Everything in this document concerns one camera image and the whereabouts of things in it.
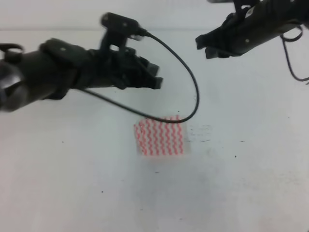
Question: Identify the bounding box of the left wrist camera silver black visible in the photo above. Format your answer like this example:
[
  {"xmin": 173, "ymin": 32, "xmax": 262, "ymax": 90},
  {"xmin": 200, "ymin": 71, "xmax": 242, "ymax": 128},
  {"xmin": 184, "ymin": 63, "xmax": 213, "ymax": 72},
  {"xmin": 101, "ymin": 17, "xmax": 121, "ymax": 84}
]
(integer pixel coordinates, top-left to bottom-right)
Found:
[{"xmin": 100, "ymin": 12, "xmax": 148, "ymax": 52}]

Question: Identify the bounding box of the black left camera cable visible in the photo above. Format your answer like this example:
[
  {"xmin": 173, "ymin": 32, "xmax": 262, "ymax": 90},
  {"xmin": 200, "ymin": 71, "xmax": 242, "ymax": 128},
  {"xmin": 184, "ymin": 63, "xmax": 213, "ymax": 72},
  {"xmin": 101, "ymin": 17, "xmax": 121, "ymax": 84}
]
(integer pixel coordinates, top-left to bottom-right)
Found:
[{"xmin": 82, "ymin": 31, "xmax": 200, "ymax": 124}]

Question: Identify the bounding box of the pink white wavy striped towel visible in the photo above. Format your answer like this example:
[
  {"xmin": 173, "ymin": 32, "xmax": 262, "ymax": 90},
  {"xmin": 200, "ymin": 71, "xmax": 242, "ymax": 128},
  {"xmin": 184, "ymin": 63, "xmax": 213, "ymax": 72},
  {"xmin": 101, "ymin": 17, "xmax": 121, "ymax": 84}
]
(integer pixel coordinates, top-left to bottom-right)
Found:
[{"xmin": 134, "ymin": 118, "xmax": 191, "ymax": 157}]

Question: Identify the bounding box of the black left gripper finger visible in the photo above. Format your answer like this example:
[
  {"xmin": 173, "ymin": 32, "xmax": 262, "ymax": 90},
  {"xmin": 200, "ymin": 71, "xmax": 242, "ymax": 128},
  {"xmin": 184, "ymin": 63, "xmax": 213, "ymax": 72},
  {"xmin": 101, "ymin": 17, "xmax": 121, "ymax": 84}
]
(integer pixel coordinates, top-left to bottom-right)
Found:
[
  {"xmin": 142, "ymin": 58, "xmax": 160, "ymax": 76},
  {"xmin": 126, "ymin": 76, "xmax": 163, "ymax": 89}
]

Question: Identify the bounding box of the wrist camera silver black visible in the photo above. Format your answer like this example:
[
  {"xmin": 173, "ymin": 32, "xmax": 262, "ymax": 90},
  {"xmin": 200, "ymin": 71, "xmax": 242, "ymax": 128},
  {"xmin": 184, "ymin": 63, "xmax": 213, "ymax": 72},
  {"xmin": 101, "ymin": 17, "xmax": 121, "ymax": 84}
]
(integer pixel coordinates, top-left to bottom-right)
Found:
[
  {"xmin": 207, "ymin": 0, "xmax": 261, "ymax": 17},
  {"xmin": 100, "ymin": 12, "xmax": 148, "ymax": 52}
]

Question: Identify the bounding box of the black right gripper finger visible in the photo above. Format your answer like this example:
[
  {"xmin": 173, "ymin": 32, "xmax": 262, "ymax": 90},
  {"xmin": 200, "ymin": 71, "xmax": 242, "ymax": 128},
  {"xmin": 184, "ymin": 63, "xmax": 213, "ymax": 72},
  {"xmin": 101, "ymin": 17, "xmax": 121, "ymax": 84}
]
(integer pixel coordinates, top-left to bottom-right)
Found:
[
  {"xmin": 195, "ymin": 25, "xmax": 232, "ymax": 50},
  {"xmin": 205, "ymin": 46, "xmax": 241, "ymax": 59}
]

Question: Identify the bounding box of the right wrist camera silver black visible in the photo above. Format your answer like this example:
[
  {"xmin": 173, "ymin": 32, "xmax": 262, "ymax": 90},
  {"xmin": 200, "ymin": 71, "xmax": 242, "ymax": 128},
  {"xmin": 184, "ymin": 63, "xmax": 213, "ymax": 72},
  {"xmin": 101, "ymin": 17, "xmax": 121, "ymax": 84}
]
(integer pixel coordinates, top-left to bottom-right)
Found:
[{"xmin": 207, "ymin": 0, "xmax": 261, "ymax": 17}]

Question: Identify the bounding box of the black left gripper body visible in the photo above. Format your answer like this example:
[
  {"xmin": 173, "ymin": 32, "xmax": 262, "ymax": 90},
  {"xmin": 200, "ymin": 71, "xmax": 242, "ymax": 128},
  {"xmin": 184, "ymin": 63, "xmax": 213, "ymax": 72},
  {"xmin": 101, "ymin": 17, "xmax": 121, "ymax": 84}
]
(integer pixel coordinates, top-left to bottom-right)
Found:
[{"xmin": 72, "ymin": 47, "xmax": 152, "ymax": 89}]

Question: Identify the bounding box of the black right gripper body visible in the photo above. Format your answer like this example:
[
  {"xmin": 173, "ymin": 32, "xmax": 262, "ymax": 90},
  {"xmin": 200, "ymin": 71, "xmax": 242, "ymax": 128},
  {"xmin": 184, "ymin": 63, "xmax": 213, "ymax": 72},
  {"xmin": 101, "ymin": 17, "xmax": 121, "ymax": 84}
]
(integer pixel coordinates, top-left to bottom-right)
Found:
[{"xmin": 225, "ymin": 0, "xmax": 309, "ymax": 56}]

